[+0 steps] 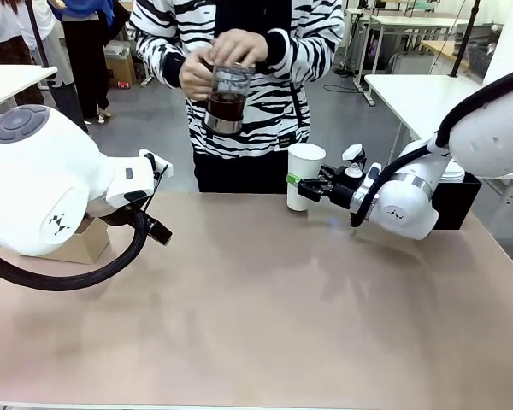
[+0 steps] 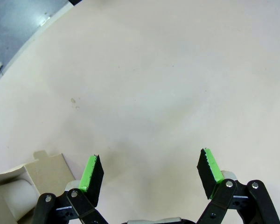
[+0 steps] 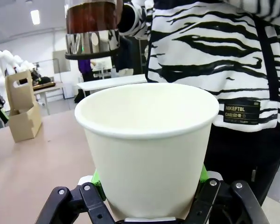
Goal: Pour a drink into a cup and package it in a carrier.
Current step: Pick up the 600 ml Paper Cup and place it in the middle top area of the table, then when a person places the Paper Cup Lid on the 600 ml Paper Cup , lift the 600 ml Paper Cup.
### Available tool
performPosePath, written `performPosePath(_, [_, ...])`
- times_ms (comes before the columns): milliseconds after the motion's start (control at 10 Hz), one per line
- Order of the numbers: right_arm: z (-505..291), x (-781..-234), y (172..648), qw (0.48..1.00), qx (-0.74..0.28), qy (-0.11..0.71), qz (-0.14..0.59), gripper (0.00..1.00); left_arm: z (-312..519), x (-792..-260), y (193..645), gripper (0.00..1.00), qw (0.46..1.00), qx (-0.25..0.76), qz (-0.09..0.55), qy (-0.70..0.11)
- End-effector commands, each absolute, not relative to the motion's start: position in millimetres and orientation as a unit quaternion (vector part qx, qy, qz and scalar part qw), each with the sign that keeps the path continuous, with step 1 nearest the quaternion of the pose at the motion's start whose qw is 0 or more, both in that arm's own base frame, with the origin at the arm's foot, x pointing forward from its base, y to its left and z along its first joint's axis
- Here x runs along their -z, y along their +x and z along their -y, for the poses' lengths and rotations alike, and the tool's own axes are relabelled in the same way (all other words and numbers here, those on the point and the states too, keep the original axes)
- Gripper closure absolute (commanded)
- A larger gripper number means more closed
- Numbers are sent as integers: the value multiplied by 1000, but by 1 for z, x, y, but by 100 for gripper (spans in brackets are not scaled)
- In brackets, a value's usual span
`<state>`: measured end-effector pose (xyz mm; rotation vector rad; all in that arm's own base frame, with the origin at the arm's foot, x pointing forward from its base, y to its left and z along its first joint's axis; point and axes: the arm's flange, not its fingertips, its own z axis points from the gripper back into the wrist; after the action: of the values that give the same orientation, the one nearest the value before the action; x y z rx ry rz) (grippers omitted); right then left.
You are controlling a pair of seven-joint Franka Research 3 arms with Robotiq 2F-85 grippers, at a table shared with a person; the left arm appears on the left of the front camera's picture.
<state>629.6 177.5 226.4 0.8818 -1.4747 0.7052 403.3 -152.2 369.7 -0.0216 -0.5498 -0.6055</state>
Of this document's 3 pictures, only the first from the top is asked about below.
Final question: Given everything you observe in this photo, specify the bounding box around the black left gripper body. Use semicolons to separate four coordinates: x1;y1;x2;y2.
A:
87;199;138;227

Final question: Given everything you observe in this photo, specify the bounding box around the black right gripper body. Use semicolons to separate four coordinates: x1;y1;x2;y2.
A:
323;164;360;211

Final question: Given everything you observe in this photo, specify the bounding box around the white paper cup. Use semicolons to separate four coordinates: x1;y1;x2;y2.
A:
286;143;327;213

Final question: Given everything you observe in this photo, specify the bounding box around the glass pitcher with dark drink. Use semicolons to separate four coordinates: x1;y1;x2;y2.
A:
203;61;257;135

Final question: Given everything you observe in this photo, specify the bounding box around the person's left forearm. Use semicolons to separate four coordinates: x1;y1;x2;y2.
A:
262;25;345;82

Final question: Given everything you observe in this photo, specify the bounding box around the person's right forearm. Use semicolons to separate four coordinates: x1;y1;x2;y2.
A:
130;25;189;90

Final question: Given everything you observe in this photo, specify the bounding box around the person's left hand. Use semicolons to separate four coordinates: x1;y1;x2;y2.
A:
208;28;269;69

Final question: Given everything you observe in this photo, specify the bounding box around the person's right hand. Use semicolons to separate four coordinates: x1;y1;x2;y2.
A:
178;47;217;103

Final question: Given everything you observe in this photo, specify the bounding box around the person in zebra striped sweater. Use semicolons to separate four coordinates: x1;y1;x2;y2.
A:
127;0;346;194

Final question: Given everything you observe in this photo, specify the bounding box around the black open box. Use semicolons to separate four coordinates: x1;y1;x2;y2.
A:
429;169;483;231

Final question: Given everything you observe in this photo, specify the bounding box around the stack of white lids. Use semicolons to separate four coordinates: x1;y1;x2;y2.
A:
440;158;468;184

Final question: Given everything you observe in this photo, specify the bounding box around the large white table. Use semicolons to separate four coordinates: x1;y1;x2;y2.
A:
363;73;513;202

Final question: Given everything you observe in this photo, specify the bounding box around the brown cardboard box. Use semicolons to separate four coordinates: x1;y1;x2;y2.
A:
103;54;137;90

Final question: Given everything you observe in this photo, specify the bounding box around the person in blue jacket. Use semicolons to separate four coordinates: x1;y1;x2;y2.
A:
53;0;116;125

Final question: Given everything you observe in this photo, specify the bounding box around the grey box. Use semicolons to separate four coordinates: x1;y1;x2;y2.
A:
103;40;132;60

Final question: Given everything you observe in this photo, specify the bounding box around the small white table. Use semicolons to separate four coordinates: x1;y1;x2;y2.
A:
0;64;59;119

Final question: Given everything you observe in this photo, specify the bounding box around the white desk with metal legs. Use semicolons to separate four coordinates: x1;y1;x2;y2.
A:
345;6;471;108

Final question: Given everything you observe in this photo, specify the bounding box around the person in white coat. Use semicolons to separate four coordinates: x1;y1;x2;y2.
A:
16;0;76;86

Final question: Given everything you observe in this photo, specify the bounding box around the black stand pole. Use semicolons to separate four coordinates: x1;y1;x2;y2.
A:
24;0;90;134
449;0;482;79

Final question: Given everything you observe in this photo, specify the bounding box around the grey plastic crate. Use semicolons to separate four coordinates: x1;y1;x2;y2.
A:
468;42;499;85

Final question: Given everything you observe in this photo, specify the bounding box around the red-haired woman in white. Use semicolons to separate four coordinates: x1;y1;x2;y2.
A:
0;0;39;67

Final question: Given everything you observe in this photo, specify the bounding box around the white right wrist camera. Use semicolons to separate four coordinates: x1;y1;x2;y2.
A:
340;143;382;189

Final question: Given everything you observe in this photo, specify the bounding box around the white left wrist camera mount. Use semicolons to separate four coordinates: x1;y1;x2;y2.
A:
138;148;174;179

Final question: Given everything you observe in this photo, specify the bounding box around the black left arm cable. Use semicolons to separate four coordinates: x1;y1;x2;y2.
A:
0;152;162;292

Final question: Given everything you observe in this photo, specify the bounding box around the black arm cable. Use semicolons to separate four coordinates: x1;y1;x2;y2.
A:
0;152;162;292
349;63;513;228

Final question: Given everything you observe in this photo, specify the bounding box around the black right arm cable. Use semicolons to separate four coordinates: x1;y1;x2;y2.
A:
349;63;513;228

